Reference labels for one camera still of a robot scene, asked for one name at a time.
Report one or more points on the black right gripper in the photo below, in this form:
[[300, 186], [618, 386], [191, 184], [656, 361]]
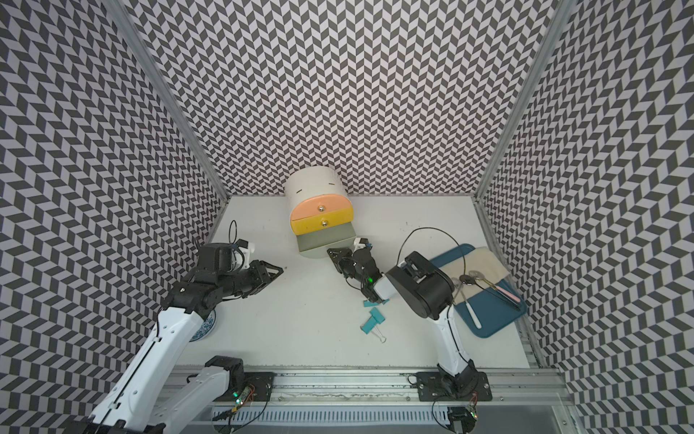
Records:
[[340, 259]]

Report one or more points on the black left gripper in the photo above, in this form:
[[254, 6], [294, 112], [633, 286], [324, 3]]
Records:
[[260, 275]]

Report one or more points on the pale green bottom drawer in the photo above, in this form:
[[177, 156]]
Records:
[[315, 245]]

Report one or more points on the yellow drawer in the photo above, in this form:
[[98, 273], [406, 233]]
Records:
[[322, 221]]

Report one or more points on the green binder clip top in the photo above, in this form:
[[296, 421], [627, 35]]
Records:
[[367, 303]]

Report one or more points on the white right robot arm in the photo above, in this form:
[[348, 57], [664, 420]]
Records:
[[427, 291]]

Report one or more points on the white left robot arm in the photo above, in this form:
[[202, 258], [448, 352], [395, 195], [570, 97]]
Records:
[[223, 272]]

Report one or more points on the white round drawer cabinet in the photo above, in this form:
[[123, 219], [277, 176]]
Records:
[[311, 182]]

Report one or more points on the green binder clip centre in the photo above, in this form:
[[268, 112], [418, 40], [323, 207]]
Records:
[[377, 316]]

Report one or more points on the blue patterned bowl near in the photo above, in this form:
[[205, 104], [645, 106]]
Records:
[[206, 328]]

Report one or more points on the metal spoons on cloth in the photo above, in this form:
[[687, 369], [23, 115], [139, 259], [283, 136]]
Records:
[[478, 280]]

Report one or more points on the beige cloth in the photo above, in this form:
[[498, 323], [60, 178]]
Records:
[[480, 260]]

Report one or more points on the teal cutting board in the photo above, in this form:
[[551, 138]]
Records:
[[493, 313]]

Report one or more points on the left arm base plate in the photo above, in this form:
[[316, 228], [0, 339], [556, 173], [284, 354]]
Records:
[[257, 387]]

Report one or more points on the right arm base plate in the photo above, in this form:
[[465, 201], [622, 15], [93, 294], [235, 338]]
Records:
[[435, 386]]

